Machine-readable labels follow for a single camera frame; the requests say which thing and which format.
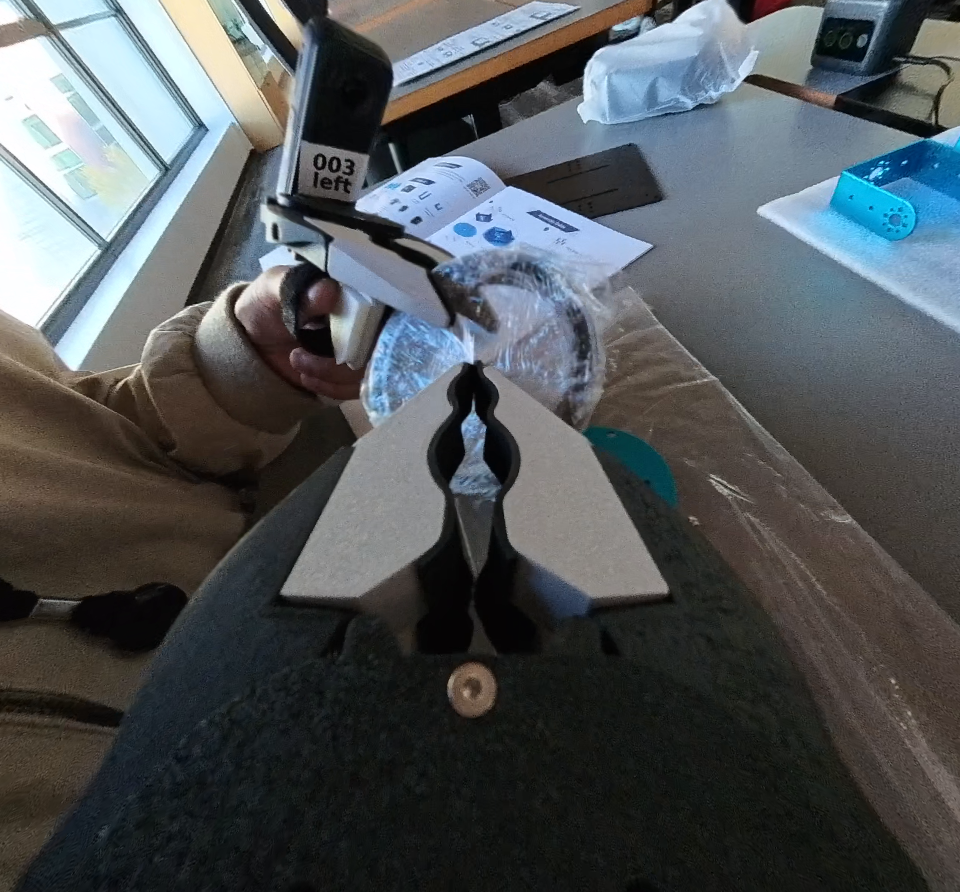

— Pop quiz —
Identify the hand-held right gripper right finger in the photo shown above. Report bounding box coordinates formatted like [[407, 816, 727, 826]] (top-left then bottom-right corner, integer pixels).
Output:
[[477, 365, 672, 655]]

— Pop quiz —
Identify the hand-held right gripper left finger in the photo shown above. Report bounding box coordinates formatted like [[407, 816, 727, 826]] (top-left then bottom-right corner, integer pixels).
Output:
[[277, 363, 485, 655]]

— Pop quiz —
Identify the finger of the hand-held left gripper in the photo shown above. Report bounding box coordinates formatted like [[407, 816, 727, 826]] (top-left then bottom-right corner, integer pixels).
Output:
[[352, 211, 460, 268], [328, 232, 504, 332]]

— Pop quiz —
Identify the blue round metal disc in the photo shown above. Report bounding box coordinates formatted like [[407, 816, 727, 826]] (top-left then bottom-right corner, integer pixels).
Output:
[[582, 424, 678, 509]]

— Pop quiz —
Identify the plastic-wrapped metal ring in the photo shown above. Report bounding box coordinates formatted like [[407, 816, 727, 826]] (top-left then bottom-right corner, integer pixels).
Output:
[[360, 247, 625, 512]]

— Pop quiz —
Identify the person's left forearm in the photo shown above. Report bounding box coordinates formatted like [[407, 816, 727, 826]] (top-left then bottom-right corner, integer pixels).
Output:
[[0, 301, 357, 578]]

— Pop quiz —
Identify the person's left hand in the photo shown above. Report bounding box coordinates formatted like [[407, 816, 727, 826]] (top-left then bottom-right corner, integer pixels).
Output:
[[234, 264, 376, 403]]

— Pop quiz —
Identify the assembly manual booklet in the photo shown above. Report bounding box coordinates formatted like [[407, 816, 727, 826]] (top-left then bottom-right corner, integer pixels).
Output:
[[258, 155, 655, 287]]

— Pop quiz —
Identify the paper leaflet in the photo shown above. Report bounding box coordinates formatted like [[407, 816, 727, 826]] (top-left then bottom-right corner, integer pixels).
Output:
[[390, 1, 582, 88]]

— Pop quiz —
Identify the large clear plastic bag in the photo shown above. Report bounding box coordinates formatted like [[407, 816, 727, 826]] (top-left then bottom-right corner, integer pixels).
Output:
[[585, 284, 960, 878]]

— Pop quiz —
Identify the wooden-edged table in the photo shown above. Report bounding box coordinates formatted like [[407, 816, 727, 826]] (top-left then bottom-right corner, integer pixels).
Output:
[[326, 0, 655, 129]]

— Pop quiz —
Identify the large window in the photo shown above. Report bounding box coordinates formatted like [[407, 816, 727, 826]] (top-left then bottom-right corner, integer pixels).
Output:
[[0, 0, 210, 341]]

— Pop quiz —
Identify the white plastic bag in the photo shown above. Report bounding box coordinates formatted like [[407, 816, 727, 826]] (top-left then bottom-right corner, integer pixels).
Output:
[[576, 0, 761, 126]]

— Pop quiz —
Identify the white foam sheet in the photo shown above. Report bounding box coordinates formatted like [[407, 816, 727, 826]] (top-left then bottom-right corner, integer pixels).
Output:
[[756, 125, 960, 335]]

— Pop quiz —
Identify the person's beige jacket torso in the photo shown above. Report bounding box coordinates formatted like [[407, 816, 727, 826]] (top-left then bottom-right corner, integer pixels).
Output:
[[0, 517, 252, 892]]

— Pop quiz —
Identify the group of blue metal brackets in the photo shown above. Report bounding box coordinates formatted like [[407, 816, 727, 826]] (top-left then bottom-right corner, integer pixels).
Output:
[[829, 138, 960, 242]]

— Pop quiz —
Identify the black metal base plate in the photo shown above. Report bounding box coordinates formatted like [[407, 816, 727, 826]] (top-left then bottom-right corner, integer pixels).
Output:
[[502, 143, 667, 220]]

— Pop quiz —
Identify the black power cable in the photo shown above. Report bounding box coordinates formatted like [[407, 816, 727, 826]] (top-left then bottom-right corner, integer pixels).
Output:
[[892, 54, 952, 137]]

